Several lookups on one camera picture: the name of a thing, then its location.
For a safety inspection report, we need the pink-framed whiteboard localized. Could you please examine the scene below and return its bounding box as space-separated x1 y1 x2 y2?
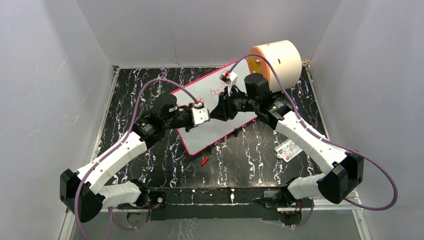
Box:
176 62 256 156

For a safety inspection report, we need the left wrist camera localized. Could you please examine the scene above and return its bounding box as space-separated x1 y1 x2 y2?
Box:
189 102 211 127

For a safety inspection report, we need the aluminium frame rail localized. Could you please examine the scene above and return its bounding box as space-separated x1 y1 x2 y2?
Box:
59 188 364 214

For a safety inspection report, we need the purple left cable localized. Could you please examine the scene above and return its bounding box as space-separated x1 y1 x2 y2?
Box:
73 78 203 240

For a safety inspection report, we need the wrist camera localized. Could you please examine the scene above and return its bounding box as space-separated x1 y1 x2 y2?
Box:
189 102 211 127
219 70 238 89

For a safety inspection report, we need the red marker cap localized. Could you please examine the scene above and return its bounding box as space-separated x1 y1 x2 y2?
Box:
201 157 209 167

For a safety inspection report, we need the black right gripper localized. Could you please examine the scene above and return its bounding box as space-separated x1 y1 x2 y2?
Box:
208 86 259 123

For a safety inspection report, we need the white cylinder with orange face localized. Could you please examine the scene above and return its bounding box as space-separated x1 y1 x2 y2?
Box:
247 40 302 93

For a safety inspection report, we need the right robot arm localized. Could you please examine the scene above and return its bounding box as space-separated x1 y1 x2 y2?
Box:
210 70 364 207

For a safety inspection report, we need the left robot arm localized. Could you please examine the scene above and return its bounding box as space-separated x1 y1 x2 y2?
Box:
60 93 210 223

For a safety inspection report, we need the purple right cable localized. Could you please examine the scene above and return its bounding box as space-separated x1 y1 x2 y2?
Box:
226 54 399 229

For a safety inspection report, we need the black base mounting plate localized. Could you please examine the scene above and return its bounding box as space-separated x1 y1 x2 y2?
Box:
117 187 302 225

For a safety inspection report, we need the purple cable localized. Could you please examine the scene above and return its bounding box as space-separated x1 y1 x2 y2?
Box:
73 78 203 240
226 54 399 229

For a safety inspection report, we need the white printed card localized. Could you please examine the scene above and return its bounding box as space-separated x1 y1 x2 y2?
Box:
274 139 303 163

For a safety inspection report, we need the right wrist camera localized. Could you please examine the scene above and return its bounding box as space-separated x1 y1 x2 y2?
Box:
219 70 238 89

